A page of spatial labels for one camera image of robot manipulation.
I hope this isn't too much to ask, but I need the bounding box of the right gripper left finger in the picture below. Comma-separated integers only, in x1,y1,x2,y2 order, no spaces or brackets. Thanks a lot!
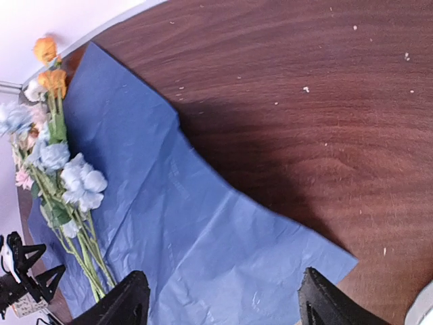
72,271,150,325

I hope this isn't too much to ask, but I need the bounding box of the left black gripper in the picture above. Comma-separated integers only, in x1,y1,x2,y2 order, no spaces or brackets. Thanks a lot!
0,232,66,308

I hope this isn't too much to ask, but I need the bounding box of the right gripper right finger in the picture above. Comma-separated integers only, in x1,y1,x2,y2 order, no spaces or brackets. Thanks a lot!
298,267,387,325

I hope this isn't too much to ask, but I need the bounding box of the pink fake flower stem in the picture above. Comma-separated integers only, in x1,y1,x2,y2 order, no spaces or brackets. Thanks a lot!
9,101,102,302

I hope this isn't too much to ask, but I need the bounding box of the light blue fake flower stem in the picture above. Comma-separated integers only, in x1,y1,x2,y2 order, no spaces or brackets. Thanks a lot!
0,101,118,292

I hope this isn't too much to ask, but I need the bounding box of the blue wrapping paper sheet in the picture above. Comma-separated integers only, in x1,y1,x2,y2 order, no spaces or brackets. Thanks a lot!
64,43,357,324

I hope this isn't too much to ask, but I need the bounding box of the cream rose fake flower stem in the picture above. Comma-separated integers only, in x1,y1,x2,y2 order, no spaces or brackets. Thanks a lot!
24,79,47,102

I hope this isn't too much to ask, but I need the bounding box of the orange fake flower stem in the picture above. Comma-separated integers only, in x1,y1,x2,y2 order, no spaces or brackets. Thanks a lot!
27,37,116,298

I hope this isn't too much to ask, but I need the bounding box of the patterned cup orange inside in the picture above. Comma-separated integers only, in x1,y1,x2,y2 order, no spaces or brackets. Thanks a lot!
12,293,49,318

